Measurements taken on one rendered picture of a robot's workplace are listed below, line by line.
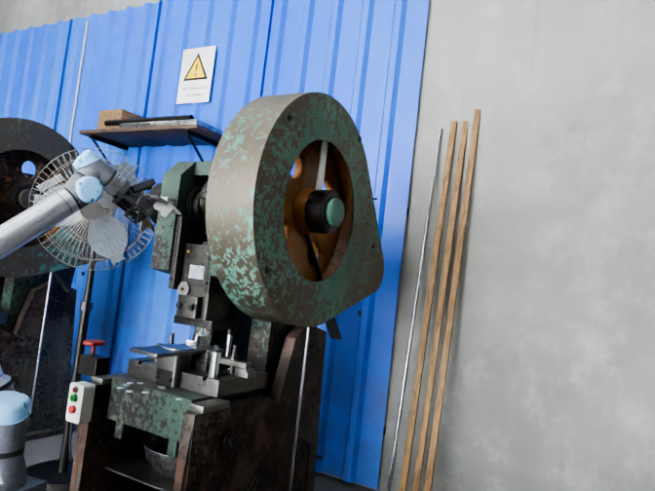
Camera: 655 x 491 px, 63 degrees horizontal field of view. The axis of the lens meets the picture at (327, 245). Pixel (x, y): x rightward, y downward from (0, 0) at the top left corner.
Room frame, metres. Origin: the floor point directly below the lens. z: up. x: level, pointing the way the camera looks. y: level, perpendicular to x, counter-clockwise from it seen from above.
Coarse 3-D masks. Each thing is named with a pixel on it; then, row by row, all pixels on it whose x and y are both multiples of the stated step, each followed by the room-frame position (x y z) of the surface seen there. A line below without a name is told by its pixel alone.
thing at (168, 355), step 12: (132, 348) 1.88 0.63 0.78; (144, 348) 1.91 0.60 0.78; (156, 348) 1.94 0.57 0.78; (168, 348) 1.94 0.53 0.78; (180, 348) 1.97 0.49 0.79; (192, 348) 2.00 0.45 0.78; (168, 360) 1.95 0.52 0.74; (180, 360) 1.95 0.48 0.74; (156, 372) 1.97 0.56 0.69; (168, 372) 1.95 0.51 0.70; (168, 384) 1.94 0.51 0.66
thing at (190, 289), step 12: (192, 252) 2.05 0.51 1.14; (204, 252) 2.02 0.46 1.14; (192, 264) 2.05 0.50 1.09; (204, 264) 2.02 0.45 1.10; (192, 276) 2.04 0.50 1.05; (204, 276) 2.02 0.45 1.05; (180, 288) 2.04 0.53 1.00; (192, 288) 2.04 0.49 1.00; (180, 300) 2.03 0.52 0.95; (192, 300) 2.00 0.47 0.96; (204, 300) 2.01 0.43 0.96; (216, 300) 2.04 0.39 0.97; (228, 300) 2.11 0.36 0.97; (180, 312) 2.02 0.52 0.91; (192, 312) 1.99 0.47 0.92; (204, 312) 2.01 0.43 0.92; (216, 312) 2.05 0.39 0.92
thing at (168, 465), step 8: (144, 440) 2.08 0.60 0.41; (152, 440) 2.16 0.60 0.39; (160, 440) 2.19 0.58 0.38; (168, 440) 2.22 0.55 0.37; (144, 448) 2.04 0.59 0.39; (152, 448) 2.15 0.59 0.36; (160, 448) 2.18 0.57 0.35; (152, 456) 1.98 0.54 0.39; (160, 456) 1.96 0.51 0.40; (168, 456) 1.95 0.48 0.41; (152, 464) 1.99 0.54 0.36; (160, 464) 1.97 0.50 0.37; (168, 464) 1.96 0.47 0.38; (160, 472) 2.03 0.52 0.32; (168, 472) 1.98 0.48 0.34
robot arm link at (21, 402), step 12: (0, 396) 1.47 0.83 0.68; (12, 396) 1.49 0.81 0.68; (24, 396) 1.51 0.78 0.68; (0, 408) 1.42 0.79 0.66; (12, 408) 1.43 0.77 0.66; (24, 408) 1.46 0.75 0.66; (0, 420) 1.42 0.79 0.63; (12, 420) 1.43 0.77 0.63; (24, 420) 1.47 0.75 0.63; (0, 432) 1.42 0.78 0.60; (12, 432) 1.43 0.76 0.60; (24, 432) 1.47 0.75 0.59; (0, 444) 1.42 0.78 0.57; (12, 444) 1.44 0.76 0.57; (24, 444) 1.49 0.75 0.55
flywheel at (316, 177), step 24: (312, 144) 1.92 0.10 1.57; (312, 168) 1.93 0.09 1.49; (336, 168) 2.09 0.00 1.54; (288, 192) 1.81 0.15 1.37; (312, 192) 1.85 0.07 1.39; (336, 192) 2.11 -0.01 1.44; (288, 216) 1.83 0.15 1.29; (312, 216) 1.82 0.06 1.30; (336, 216) 1.85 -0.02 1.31; (288, 240) 1.84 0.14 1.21; (312, 240) 1.99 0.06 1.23; (336, 240) 2.16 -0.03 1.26; (336, 264) 2.12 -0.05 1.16
